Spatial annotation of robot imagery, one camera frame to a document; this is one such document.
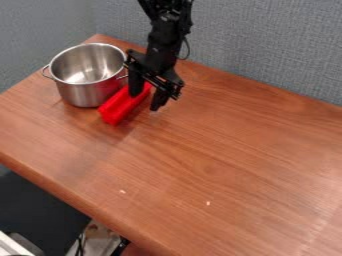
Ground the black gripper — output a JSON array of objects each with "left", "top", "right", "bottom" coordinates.
[{"left": 124, "top": 49, "right": 185, "bottom": 111}]

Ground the red block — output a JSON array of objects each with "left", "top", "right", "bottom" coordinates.
[{"left": 98, "top": 82, "right": 153, "bottom": 125}]

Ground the stainless steel pot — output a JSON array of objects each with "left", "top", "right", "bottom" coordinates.
[{"left": 42, "top": 43, "right": 128, "bottom": 108}]

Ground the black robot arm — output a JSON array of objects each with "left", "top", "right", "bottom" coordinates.
[{"left": 124, "top": 0, "right": 194, "bottom": 111}]

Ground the white object at corner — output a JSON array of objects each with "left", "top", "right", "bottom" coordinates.
[{"left": 0, "top": 231, "right": 36, "bottom": 256}]

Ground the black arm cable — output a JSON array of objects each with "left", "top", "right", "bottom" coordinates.
[{"left": 177, "top": 37, "right": 193, "bottom": 62}]

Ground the white table leg frame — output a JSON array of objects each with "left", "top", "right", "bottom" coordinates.
[{"left": 66, "top": 220, "right": 130, "bottom": 256}]

